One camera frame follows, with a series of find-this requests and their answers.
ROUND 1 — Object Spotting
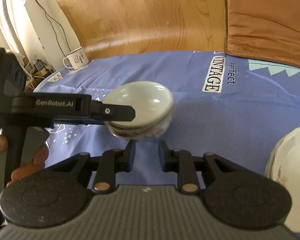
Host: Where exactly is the white enamel mug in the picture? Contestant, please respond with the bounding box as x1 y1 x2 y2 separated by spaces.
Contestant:
63 46 89 70

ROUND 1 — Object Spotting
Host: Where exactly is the blue patterned tablecloth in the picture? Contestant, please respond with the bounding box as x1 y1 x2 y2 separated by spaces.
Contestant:
37 51 300 174

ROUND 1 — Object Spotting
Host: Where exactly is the large floral plate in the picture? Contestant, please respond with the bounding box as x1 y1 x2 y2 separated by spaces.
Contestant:
265 127 300 233

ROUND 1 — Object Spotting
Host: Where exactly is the brown seat cushion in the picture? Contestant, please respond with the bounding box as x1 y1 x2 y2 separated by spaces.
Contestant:
225 0 300 68

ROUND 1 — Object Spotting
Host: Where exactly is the floral bowl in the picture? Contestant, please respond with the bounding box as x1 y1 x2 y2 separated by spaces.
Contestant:
102 81 174 140

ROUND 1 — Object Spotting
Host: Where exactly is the person's left hand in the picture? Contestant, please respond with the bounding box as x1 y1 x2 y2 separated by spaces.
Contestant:
0 126 50 192

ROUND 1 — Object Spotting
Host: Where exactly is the black wall cable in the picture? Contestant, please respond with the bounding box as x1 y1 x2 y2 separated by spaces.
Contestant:
21 0 72 53

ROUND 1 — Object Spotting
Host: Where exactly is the wood pattern vinyl sheet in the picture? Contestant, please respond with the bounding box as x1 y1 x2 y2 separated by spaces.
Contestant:
56 0 226 59

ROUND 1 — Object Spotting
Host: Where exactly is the black charger on shelf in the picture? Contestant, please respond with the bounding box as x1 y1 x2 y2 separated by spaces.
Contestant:
34 59 49 72

